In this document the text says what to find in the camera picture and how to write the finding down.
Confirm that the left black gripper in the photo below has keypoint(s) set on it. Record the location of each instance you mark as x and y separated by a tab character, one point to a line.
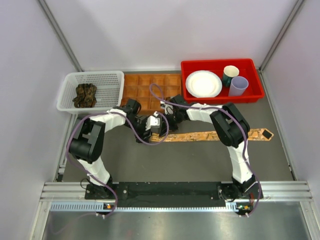
145	138

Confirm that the slotted cable duct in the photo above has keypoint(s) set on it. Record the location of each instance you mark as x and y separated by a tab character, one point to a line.
107	207

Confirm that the orange compartment tray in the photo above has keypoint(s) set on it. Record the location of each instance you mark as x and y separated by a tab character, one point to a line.
136	86

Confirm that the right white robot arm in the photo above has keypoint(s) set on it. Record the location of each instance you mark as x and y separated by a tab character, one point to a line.
232	130

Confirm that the dark camouflage tie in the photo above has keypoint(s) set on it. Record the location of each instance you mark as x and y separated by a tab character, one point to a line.
85	96

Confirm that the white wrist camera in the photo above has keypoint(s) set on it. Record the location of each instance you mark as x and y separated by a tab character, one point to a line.
153	121
168	109

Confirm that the orange patterned tie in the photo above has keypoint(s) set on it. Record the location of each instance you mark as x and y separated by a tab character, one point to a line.
255	134

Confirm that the lavender plastic cup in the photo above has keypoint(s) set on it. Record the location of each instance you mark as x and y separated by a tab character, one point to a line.
238	86

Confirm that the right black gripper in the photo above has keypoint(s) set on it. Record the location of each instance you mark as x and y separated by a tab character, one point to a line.
173	128

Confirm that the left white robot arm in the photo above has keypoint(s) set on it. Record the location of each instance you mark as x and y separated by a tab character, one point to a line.
87	143

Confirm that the white paper plate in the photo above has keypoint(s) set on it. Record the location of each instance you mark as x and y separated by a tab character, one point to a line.
203	84

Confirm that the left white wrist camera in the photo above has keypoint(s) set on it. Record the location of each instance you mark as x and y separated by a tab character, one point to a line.
153	121

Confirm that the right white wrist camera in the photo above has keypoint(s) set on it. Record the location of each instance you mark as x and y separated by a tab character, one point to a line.
168	109

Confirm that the green cup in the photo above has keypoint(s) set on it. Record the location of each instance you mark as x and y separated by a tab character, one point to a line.
229	72

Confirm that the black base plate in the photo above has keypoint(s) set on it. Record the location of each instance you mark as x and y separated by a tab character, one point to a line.
180	194

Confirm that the white perforated plastic basket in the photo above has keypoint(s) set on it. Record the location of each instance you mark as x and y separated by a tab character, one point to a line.
109	91

